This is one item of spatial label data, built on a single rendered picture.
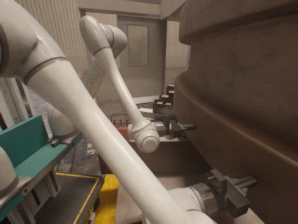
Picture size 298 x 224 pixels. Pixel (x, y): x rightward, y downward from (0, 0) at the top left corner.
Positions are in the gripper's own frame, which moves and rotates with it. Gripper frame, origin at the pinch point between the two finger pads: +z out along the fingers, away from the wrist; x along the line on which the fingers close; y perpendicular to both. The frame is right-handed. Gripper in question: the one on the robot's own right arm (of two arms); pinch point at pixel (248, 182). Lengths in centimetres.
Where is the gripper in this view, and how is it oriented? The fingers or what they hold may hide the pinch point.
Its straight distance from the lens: 64.0
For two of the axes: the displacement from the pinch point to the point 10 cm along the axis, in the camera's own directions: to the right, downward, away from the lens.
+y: 0.0, 9.2, 3.8
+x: 3.2, 3.6, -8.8
